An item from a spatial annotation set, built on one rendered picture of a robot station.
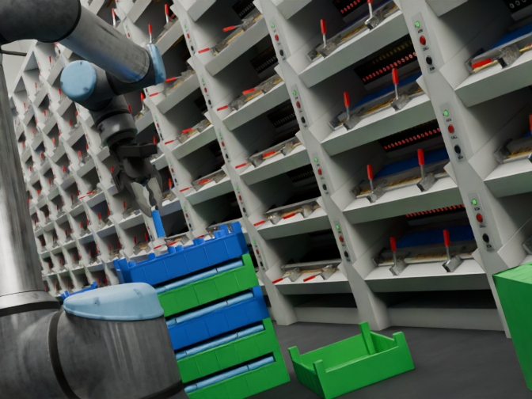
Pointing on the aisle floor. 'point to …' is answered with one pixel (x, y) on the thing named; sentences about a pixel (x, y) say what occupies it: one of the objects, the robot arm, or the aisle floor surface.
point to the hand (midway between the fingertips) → (153, 210)
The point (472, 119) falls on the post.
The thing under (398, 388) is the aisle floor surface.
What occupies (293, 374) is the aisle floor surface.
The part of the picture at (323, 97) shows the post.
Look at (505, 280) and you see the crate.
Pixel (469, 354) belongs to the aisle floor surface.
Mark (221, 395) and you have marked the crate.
